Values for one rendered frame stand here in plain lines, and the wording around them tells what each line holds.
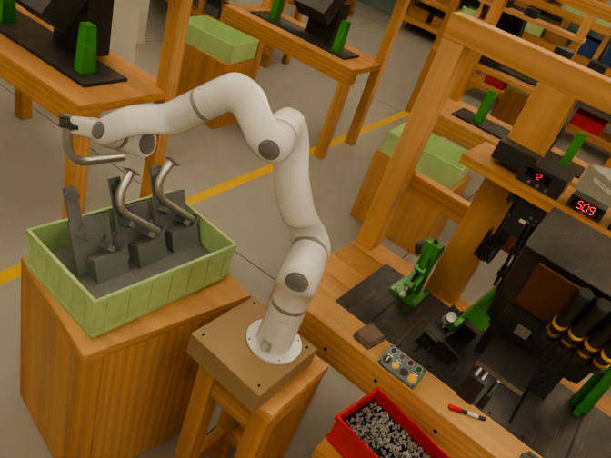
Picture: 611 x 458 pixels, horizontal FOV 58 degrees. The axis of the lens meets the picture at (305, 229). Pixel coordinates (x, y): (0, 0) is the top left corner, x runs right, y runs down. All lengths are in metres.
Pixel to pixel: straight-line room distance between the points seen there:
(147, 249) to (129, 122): 0.73
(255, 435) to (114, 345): 0.55
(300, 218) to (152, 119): 0.47
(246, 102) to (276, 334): 0.74
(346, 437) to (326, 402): 1.25
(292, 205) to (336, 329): 0.70
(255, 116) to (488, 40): 1.06
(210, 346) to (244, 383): 0.16
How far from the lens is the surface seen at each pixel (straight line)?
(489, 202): 2.25
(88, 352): 1.92
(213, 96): 1.44
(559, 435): 2.21
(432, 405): 1.98
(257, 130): 1.36
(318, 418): 2.94
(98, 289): 2.04
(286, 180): 1.46
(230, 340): 1.81
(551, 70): 2.11
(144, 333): 1.98
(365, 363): 2.02
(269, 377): 1.76
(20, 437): 2.69
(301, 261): 1.51
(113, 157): 1.96
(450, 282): 2.43
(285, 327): 1.72
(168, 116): 1.51
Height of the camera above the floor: 2.24
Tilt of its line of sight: 33 degrees down
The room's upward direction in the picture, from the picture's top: 20 degrees clockwise
